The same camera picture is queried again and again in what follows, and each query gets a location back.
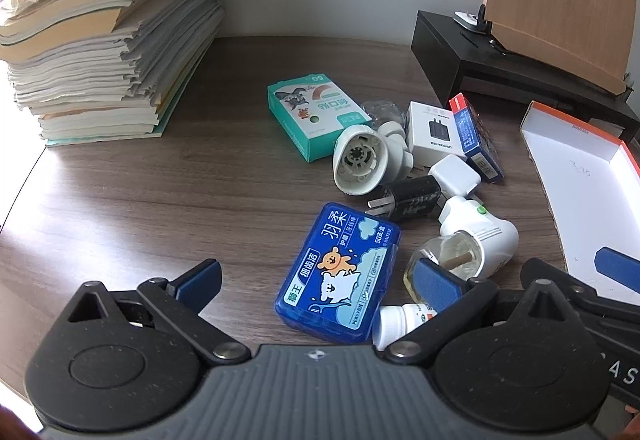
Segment white mosquito heater with bottle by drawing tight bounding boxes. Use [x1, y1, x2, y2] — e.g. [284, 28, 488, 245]
[404, 196, 518, 308]

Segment small white pill bottle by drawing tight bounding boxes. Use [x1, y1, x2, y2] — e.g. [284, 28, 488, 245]
[371, 304, 437, 351]

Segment black charger plug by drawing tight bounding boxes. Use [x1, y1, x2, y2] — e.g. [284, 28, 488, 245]
[366, 176, 442, 222]

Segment blue floss pick box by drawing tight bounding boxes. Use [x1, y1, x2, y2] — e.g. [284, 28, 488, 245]
[274, 203, 401, 344]

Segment white square charger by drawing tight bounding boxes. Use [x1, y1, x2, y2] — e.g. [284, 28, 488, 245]
[428, 155, 482, 198]

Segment red blue playing card box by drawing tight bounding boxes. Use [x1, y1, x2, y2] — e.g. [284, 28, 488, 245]
[449, 93, 504, 183]

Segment white charger box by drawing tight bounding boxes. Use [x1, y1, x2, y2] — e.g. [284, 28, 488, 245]
[407, 101, 466, 168]

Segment green bandage box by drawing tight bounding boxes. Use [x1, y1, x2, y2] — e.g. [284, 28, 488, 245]
[267, 74, 371, 163]

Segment clear refill bottle white cap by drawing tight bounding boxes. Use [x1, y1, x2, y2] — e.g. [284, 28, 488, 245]
[361, 100, 407, 134]

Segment orange white box lid tray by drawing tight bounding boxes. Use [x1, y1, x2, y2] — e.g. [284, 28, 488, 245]
[521, 101, 639, 304]

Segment black monitor riser shelf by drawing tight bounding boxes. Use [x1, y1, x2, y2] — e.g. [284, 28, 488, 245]
[411, 11, 639, 142]

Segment stack of books and papers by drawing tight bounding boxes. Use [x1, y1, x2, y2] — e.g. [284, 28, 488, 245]
[1, 0, 224, 145]

